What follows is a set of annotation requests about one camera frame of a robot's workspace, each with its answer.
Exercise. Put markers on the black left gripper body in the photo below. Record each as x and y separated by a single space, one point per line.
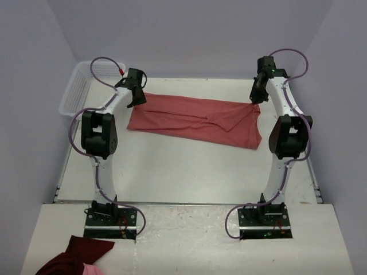
138 101

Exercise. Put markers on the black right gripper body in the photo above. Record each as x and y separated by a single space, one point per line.
258 94

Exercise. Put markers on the salmon red t-shirt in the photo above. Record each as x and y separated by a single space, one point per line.
222 122

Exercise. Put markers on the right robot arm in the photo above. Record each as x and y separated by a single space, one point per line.
288 138

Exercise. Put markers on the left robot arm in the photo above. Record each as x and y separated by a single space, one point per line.
99 138

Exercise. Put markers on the white plastic laundry basket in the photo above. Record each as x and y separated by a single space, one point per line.
77 90

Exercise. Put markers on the dark maroon t-shirt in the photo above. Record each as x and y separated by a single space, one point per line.
80 251

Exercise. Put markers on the pink cloth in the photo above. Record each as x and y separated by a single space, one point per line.
91 270

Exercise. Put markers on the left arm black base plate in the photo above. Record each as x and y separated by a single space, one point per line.
110 222

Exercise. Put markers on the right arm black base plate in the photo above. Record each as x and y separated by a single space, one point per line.
272 224

